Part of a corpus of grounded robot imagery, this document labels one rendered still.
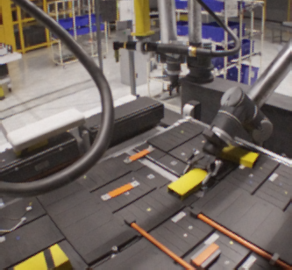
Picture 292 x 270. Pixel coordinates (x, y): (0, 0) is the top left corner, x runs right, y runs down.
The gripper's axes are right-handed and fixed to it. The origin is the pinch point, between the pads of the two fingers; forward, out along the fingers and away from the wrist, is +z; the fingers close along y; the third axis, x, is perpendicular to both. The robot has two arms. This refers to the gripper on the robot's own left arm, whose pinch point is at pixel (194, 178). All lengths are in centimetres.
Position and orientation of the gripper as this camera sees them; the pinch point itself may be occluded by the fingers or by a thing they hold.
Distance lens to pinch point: 102.8
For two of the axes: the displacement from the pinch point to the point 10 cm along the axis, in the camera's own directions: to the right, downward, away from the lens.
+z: -5.5, 8.3, -1.4
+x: -5.1, -4.6, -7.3
